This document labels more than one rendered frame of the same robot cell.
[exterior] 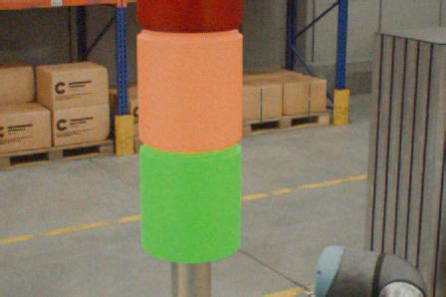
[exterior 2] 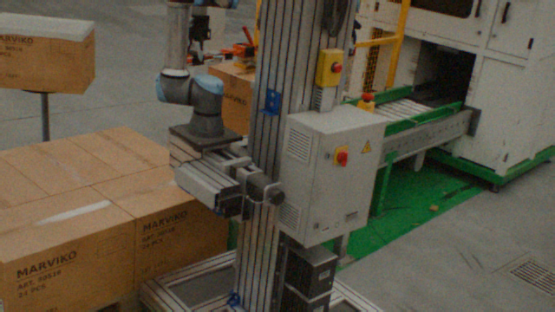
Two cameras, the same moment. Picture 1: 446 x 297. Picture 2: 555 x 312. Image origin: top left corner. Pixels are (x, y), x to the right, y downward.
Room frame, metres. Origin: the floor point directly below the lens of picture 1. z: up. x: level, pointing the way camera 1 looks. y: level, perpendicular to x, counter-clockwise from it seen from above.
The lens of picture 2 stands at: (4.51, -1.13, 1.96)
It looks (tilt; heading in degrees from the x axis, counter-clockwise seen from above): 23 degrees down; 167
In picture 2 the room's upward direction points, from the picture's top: 7 degrees clockwise
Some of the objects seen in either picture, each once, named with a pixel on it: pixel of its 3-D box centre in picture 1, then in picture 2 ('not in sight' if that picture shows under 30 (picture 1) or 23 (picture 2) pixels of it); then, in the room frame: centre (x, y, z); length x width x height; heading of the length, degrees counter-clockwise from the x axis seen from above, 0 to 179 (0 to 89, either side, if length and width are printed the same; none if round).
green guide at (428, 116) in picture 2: not in sight; (409, 125); (0.82, 0.64, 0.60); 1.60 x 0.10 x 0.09; 126
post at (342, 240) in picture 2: not in sight; (351, 184); (1.57, 0.00, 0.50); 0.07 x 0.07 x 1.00; 36
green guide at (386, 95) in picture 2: not in sight; (349, 102); (0.39, 0.32, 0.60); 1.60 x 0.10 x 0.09; 126
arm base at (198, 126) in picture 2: not in sight; (206, 120); (2.19, -0.91, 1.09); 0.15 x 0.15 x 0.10
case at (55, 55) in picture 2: not in sight; (42, 53); (0.35, -1.85, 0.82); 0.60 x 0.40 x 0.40; 84
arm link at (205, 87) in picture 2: not in sight; (206, 93); (2.19, -0.92, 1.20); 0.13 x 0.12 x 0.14; 77
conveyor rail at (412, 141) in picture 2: not in sight; (384, 152); (1.08, 0.38, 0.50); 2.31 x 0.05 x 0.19; 126
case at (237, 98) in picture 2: not in sight; (268, 102); (1.32, -0.48, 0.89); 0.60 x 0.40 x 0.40; 129
